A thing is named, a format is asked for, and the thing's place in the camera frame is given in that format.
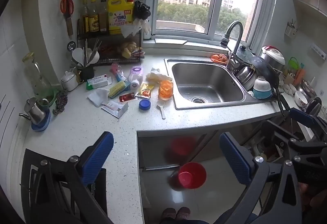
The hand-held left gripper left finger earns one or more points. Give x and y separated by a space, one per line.
98 157

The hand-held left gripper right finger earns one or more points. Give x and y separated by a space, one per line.
235 160

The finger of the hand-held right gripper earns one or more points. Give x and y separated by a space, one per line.
302 117
283 138

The red plastic bucket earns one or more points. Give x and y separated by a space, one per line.
191 175

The red sauce packet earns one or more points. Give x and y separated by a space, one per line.
127 97

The blue round lid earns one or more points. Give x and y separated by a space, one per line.
144 105

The green white medicine box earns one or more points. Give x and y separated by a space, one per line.
98 82

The person's right hand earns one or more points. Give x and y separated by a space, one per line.
315 198

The steel black kettle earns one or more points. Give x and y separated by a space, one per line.
313 109

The floral ceramic bowl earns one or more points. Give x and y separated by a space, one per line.
301 101

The steel pot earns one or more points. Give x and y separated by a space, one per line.
305 88

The white ceramic spoons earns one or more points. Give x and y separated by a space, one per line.
288 86

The white blue bowl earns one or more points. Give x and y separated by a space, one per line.
261 87

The white pink carton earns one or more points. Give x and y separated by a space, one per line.
115 109

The green plastic container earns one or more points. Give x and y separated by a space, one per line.
293 64

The steel under-counter cabinet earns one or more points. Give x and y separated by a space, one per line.
153 149

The white tissue paper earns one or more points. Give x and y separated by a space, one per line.
98 97

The black wok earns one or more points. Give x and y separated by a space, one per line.
263 68

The blue dish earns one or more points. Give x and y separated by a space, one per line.
40 124

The white red rice cooker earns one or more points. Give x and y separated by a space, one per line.
273 56

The steel wool scourer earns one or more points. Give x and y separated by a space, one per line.
60 101

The steel bowl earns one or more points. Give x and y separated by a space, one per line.
246 75

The blue yellow scrub brush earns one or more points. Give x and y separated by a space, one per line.
118 88

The person's right shoe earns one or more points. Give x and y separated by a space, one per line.
183 213

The green plastic dish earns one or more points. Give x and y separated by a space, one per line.
52 97

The steel teapot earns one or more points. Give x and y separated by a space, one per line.
34 111

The stainless steel sink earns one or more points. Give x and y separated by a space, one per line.
207 86

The yellow sauce packet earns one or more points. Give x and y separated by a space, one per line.
146 91

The black utensil holder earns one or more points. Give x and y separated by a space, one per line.
86 72

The glass pot lid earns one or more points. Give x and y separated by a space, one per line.
245 52

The pink blue package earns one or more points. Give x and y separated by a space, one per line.
117 71

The white bottle purple label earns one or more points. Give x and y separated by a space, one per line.
135 77

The bag of orange peel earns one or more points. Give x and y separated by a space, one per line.
165 89

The crumpled pale plastic bag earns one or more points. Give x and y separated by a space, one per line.
157 75

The steel faucet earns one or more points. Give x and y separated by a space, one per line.
235 42

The orange mesh scrubber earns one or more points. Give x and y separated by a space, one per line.
219 57

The clear glass bottle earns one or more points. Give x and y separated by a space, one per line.
35 75

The white rice paddle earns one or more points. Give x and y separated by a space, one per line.
76 56

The bundle of chopsticks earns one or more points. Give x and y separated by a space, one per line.
89 52

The bag of red chilies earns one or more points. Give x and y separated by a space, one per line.
109 48

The ginger root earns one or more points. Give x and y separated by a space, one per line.
127 48

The steel ladle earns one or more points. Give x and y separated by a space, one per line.
71 46

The white plastic bag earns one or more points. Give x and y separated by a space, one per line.
136 27

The amber oil bottle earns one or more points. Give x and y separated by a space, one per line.
85 19

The brown vinegar bottle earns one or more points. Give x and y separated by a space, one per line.
103 16

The yellow detergent jug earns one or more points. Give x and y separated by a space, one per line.
120 16

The white framed window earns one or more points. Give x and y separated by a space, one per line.
204 1

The black plastic bag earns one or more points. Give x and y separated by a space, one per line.
141 9

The white wall outlet strip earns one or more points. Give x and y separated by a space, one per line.
318 50

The wall-mounted holder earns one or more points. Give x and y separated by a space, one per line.
291 28

